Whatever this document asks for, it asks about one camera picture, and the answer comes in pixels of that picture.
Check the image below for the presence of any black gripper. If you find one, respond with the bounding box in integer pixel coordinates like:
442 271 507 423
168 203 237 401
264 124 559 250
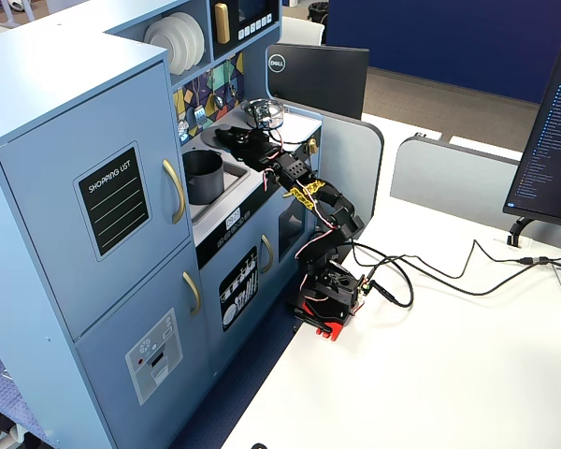
213 124 289 173

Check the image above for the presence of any steel lid with black knob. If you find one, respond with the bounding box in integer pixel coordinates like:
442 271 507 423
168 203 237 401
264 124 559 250
240 97 284 118

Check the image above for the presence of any gray toy sink basin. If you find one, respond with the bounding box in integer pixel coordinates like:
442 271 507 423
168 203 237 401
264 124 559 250
185 161 252 222

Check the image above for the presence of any hanging metal spoon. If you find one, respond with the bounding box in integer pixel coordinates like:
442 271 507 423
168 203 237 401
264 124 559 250
211 69 226 111

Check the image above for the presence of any hanging metal slotted spatula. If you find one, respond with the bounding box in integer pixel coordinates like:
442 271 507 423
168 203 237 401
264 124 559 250
193 77 209 129

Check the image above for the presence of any shiny steel pot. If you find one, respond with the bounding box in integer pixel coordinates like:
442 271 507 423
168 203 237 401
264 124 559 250
241 106 286 131

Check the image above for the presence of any gray cylindrical pot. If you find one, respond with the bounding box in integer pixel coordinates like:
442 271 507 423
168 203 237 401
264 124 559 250
181 149 226 206

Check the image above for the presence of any black Dell monitor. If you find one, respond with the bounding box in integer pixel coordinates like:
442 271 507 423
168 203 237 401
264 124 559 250
266 42 370 122

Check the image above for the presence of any gray rounded desk divider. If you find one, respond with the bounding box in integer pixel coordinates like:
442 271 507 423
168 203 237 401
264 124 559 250
284 100 385 235

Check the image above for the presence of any large white plate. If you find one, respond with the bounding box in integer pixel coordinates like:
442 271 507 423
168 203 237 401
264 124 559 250
143 17 190 77

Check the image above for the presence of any white chair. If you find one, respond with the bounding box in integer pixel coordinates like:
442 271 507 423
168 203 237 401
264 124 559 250
280 16 326 47

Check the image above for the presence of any black toy microwave door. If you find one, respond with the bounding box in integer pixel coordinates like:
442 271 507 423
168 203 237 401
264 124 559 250
209 0 281 60

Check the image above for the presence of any black trash bin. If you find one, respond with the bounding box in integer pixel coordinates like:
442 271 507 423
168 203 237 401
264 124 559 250
308 1 331 30

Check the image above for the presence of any light blue toy kitchen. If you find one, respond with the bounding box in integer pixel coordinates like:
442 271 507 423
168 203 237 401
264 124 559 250
0 0 324 449

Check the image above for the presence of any gray long desk divider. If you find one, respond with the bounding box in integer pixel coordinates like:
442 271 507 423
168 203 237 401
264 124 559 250
390 135 561 253

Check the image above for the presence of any dark blue partition panel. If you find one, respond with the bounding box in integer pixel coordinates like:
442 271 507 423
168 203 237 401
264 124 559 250
324 0 561 105

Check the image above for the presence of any black monitor with lit screen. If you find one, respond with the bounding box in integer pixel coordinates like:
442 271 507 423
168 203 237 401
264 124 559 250
502 36 561 230

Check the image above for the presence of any small wrist camera board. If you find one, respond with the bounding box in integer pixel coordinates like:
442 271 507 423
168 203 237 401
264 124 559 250
251 103 276 126

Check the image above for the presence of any gold curved fridge handle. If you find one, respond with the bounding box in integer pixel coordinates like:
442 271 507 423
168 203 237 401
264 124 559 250
162 158 187 225

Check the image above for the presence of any gold microwave handle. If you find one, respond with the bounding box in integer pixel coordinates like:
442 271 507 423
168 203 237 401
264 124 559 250
213 2 232 46

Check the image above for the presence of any gold curved freezer handle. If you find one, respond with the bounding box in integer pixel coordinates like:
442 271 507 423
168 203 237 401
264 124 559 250
182 270 202 317

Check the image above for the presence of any red robot base mount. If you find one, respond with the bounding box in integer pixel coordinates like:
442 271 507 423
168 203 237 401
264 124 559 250
287 298 367 341

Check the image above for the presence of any black power cable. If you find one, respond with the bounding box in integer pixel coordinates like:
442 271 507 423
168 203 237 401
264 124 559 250
354 252 561 310

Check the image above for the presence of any black usb cable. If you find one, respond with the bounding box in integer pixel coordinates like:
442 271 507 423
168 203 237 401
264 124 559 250
350 239 561 282

